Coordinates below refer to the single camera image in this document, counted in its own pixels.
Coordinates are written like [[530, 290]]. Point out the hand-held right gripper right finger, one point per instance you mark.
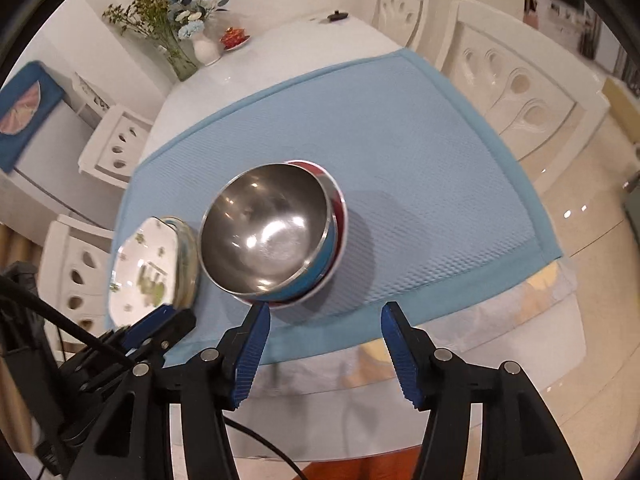
[[400, 355]]

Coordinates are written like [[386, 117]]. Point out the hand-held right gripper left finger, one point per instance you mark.
[[250, 355]]

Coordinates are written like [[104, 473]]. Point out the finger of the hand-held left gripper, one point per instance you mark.
[[177, 327], [150, 322]]

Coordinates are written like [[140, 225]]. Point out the white floral plate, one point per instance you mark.
[[145, 265], [189, 265]]

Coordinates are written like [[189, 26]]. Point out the blue steel bowl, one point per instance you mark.
[[260, 235]]

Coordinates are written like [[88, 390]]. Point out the red steel bowl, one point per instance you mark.
[[340, 210]]

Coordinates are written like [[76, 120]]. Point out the white carved chair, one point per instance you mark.
[[515, 85], [400, 15], [115, 145], [75, 270]]

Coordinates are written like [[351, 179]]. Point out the beige striped curtain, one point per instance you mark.
[[20, 245]]

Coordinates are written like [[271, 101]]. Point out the white refrigerator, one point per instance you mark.
[[50, 160]]

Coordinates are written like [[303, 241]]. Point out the blue table mat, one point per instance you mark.
[[400, 160]]

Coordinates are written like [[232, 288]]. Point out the white printed box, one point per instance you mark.
[[92, 92]]

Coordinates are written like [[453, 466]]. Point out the blue cloth cover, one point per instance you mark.
[[30, 110]]

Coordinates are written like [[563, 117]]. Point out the glass vase with green flowers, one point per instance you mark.
[[182, 67]]

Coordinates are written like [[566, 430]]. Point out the white vase with blue flowers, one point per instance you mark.
[[206, 50]]

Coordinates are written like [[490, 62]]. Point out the red ornament on dish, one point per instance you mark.
[[234, 38]]

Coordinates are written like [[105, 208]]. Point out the yellow box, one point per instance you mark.
[[622, 110]]

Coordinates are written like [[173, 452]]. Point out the small black knob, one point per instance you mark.
[[336, 16]]

